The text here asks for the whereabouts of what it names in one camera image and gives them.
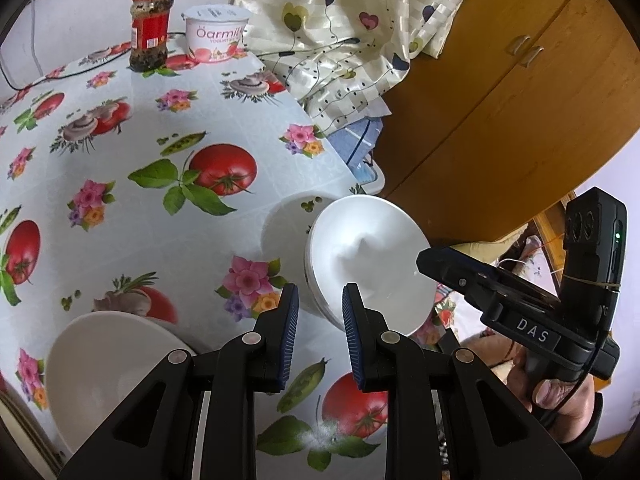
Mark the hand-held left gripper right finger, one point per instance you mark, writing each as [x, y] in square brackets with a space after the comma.
[352, 340]

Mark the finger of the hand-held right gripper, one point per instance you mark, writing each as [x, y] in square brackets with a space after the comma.
[450, 265]

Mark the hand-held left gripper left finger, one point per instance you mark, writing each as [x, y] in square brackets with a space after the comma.
[289, 330]

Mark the white bowl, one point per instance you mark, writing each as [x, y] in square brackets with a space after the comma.
[370, 260]
[110, 375]

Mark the person's right hand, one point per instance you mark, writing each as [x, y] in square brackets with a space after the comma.
[550, 397]

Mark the wooden cabinet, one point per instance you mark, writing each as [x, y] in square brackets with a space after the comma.
[500, 135]

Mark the blue and white cloth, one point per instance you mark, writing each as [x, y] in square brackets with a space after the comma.
[357, 145]

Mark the floral vegetable-print tablecloth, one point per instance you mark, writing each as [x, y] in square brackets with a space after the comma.
[125, 125]

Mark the cream floral curtain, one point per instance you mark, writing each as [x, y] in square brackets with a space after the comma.
[350, 20]

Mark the white yogurt tub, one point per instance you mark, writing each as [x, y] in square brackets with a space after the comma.
[215, 35]

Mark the red-lidded sauce jar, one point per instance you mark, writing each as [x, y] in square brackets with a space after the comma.
[150, 30]

